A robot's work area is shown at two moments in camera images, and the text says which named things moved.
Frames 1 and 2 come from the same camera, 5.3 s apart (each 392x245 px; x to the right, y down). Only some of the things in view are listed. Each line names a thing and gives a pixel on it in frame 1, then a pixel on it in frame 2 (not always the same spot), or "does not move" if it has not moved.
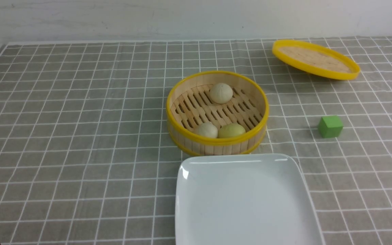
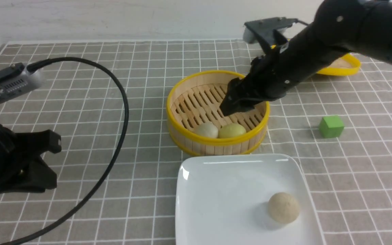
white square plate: (251, 199) does not move
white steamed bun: (206, 129) does not move
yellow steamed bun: (230, 130) does not move
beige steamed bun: (221, 93) to (283, 207)
